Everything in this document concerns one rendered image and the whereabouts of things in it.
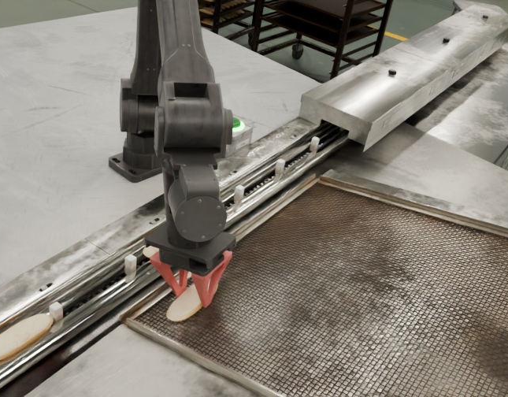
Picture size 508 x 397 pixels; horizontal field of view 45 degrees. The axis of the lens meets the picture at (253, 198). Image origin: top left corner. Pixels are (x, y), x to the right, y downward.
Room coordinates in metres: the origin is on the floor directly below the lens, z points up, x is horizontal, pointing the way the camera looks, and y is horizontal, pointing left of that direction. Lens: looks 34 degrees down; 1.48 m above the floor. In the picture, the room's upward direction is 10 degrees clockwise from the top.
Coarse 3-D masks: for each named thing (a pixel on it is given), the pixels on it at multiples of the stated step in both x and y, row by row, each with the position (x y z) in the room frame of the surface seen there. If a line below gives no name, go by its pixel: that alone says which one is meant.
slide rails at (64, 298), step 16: (336, 128) 1.30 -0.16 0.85; (304, 144) 1.19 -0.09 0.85; (288, 160) 1.11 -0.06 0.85; (304, 160) 1.12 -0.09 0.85; (256, 176) 1.02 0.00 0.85; (224, 192) 0.95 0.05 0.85; (256, 192) 0.97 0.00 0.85; (96, 272) 0.68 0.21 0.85; (112, 272) 0.69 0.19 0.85; (80, 288) 0.64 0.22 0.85; (112, 288) 0.65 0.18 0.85; (48, 304) 0.60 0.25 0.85; (64, 304) 0.60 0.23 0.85; (96, 304) 0.61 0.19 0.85; (64, 320) 0.58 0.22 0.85; (48, 336) 0.54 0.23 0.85; (0, 368) 0.48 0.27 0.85
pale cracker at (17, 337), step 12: (24, 324) 0.55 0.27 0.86; (36, 324) 0.55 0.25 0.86; (48, 324) 0.56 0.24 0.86; (0, 336) 0.52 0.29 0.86; (12, 336) 0.52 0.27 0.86; (24, 336) 0.53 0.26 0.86; (36, 336) 0.54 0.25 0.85; (0, 348) 0.50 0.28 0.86; (12, 348) 0.51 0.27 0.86; (0, 360) 0.49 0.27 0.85
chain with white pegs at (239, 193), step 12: (336, 132) 1.29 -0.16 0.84; (312, 144) 1.18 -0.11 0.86; (300, 156) 1.15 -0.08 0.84; (276, 168) 1.06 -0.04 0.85; (264, 180) 1.03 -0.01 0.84; (240, 192) 0.94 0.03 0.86; (228, 204) 0.93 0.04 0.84; (132, 264) 0.70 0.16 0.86; (120, 276) 0.69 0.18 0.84; (84, 300) 0.63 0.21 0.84; (60, 312) 0.58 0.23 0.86
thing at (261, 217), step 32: (288, 192) 0.91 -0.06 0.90; (352, 192) 0.94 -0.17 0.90; (256, 224) 0.81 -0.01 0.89; (288, 224) 0.82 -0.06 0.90; (320, 224) 0.82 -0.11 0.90; (352, 224) 0.83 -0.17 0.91; (480, 224) 0.84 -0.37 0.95; (288, 256) 0.73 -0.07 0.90; (352, 256) 0.73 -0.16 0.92; (416, 256) 0.74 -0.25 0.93; (448, 256) 0.75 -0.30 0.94; (160, 288) 0.62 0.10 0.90; (224, 288) 0.64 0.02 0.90; (256, 288) 0.64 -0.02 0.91; (352, 288) 0.65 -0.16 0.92; (128, 320) 0.55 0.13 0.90; (192, 320) 0.57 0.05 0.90; (288, 320) 0.58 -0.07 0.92; (384, 320) 0.59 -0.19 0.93; (480, 320) 0.60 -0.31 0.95; (192, 352) 0.50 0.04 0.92; (256, 352) 0.51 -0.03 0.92; (320, 352) 0.52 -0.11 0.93; (416, 352) 0.53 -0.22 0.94; (480, 352) 0.54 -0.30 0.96; (256, 384) 0.45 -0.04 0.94; (288, 384) 0.47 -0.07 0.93; (352, 384) 0.47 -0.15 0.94; (448, 384) 0.48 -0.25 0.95
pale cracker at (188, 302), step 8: (192, 288) 0.62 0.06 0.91; (208, 288) 0.62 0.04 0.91; (216, 288) 0.63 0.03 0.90; (184, 296) 0.60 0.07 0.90; (192, 296) 0.60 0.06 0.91; (176, 304) 0.58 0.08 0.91; (184, 304) 0.58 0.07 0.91; (192, 304) 0.59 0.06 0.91; (200, 304) 0.59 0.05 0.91; (168, 312) 0.57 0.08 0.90; (176, 312) 0.57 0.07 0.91; (184, 312) 0.57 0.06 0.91; (192, 312) 0.58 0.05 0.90; (176, 320) 0.56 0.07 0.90
